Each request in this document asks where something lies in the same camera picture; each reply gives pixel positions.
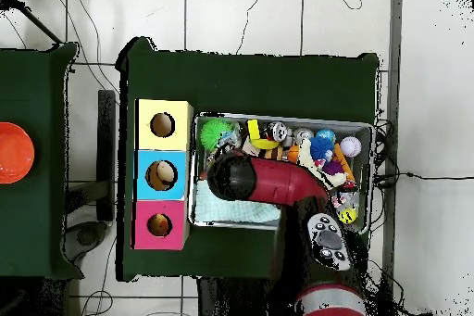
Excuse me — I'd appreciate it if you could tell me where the green spiky ball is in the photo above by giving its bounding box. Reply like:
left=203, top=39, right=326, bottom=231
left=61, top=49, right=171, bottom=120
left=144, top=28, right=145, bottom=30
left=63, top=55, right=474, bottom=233
left=199, top=117, right=234, bottom=151

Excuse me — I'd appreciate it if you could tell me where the mint green waffle cloth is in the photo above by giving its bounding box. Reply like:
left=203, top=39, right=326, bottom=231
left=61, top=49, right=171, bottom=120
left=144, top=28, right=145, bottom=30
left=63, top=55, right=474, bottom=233
left=193, top=182, right=282, bottom=225

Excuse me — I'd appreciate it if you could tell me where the blue fuzzy ball with eyes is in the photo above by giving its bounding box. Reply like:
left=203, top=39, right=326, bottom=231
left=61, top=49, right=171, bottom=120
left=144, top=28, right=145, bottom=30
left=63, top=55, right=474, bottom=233
left=309, top=136, right=336, bottom=163

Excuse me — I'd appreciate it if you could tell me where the cream yellow waffle cloth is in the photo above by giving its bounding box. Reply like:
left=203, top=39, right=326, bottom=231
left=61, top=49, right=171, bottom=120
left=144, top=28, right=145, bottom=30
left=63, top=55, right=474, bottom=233
left=298, top=137, right=347, bottom=190

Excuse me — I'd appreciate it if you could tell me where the yellow plush duck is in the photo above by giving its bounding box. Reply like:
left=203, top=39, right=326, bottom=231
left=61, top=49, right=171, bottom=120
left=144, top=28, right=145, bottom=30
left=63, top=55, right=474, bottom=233
left=150, top=215, right=171, bottom=236

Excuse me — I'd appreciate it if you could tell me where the wooden box with three holes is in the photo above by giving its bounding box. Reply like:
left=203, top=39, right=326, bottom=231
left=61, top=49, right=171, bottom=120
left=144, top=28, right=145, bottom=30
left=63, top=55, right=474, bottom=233
left=132, top=98, right=195, bottom=251

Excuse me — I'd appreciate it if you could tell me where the yellow plastic block toy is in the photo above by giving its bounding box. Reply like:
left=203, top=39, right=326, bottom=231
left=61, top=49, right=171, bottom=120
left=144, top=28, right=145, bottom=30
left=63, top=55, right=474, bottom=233
left=246, top=118, right=281, bottom=151

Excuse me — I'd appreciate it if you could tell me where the dark green table cloth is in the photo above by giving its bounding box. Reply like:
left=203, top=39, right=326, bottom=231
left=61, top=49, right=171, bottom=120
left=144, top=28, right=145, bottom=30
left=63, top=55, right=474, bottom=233
left=0, top=41, right=79, bottom=279
left=117, top=36, right=382, bottom=283

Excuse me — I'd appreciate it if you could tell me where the white baseball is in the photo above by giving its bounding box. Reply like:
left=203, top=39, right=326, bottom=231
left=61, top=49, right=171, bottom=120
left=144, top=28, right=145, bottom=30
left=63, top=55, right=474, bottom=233
left=340, top=135, right=364, bottom=158

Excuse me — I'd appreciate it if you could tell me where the yellow ball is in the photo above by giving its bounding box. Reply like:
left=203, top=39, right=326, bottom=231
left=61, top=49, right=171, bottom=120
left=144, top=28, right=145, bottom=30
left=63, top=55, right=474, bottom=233
left=337, top=208, right=358, bottom=226

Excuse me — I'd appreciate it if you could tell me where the orange plate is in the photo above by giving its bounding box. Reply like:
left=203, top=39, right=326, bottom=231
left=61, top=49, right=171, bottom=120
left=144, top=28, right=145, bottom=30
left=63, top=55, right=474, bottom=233
left=0, top=121, right=36, bottom=185

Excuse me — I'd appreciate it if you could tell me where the shallow wire mesh bin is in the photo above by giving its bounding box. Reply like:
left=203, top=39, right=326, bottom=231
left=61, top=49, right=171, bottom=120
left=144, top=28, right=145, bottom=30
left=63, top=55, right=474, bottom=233
left=191, top=111, right=374, bottom=235

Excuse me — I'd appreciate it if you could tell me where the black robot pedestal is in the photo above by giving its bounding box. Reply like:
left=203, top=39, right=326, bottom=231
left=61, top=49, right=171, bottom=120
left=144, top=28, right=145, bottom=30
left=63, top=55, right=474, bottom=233
left=195, top=278, right=279, bottom=316

